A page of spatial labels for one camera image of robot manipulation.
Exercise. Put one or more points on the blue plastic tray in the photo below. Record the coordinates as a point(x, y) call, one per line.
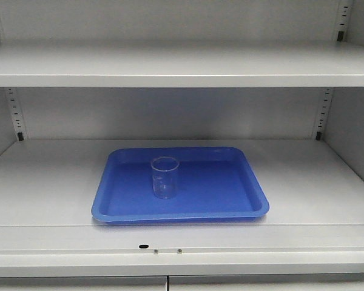
point(215, 184)

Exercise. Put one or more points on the grey upper cabinet shelf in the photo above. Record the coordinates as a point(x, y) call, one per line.
point(181, 64)

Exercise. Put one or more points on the grey cabinet shelf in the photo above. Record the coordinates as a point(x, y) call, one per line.
point(181, 64)
point(315, 223)

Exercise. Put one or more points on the grey lower cabinet shelf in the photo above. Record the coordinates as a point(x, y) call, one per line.
point(315, 223)

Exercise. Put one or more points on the clear glass beaker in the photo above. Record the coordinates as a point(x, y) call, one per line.
point(165, 176)

